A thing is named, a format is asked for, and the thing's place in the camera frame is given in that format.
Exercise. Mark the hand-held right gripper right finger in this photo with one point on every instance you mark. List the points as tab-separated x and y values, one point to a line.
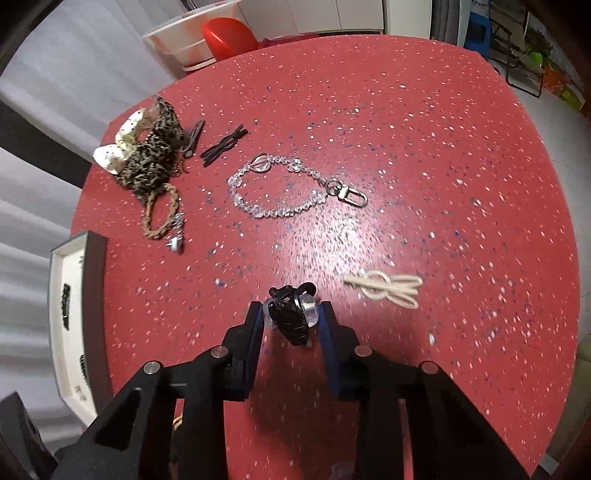
328	337

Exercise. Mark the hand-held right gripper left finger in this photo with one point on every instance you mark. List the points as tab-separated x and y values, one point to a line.
256	332

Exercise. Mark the black claw hair clip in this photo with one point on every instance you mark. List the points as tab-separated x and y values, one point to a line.
291	323

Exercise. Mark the white jewelry box tray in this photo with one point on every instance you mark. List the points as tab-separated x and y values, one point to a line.
60	350

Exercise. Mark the black beaded hair clip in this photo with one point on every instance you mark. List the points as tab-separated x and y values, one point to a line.
66	307

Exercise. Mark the beige knot hair clip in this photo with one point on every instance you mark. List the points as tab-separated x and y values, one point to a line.
376	286

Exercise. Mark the black bow hair clip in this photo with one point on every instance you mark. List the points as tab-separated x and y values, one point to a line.
221	145

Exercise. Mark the leopard print scrunchie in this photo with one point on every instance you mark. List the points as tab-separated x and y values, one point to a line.
147	157

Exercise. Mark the small dark hair clip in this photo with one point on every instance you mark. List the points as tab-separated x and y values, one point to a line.
196	131

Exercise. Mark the white bow scrunchie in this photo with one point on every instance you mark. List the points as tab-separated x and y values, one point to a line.
111	157

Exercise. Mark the red plastic stool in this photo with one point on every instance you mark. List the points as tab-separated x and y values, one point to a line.
228	37

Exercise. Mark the white plastic basin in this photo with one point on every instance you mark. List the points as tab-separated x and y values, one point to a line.
175	32

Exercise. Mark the white cabinet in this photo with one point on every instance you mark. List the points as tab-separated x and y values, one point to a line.
314	14

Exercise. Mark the black folding chair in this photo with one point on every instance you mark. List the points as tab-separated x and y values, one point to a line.
521	69

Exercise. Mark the white curtain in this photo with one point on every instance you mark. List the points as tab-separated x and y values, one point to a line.
69	55

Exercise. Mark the blue plastic stool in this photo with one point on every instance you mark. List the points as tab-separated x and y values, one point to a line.
478	32

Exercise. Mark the pile of orange packets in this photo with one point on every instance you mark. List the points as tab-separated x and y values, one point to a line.
568	90

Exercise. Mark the green potted plant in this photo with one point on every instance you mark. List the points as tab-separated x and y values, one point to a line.
538	44

